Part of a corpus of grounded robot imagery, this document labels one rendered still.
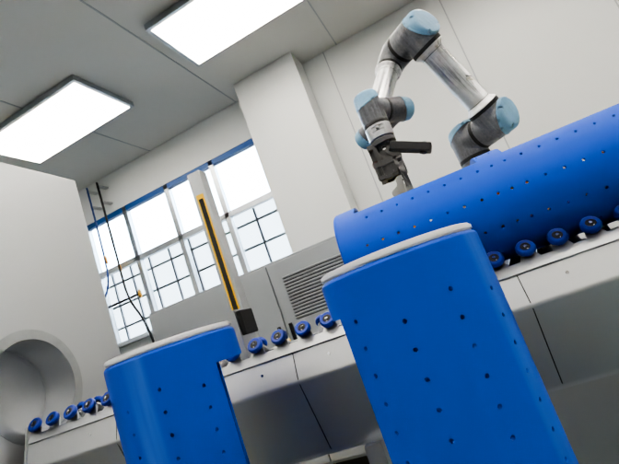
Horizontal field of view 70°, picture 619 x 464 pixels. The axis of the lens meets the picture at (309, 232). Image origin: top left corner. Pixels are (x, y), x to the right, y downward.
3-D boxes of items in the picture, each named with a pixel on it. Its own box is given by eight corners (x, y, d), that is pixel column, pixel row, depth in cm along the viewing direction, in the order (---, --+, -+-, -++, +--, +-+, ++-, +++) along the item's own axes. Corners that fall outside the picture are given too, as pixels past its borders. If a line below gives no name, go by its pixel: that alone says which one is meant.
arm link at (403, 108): (389, 111, 145) (363, 113, 139) (410, 89, 136) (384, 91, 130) (398, 132, 144) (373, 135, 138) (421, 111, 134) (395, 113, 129)
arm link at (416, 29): (496, 138, 167) (396, 31, 165) (529, 114, 155) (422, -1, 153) (484, 154, 160) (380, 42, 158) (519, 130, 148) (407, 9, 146)
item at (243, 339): (256, 356, 141) (240, 309, 144) (267, 353, 140) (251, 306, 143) (242, 363, 131) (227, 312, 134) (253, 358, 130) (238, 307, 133)
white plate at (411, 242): (451, 237, 92) (454, 242, 92) (326, 283, 93) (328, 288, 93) (490, 208, 65) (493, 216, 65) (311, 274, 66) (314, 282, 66)
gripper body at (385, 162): (383, 187, 131) (368, 151, 133) (411, 175, 129) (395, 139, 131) (380, 182, 124) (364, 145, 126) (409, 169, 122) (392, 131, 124)
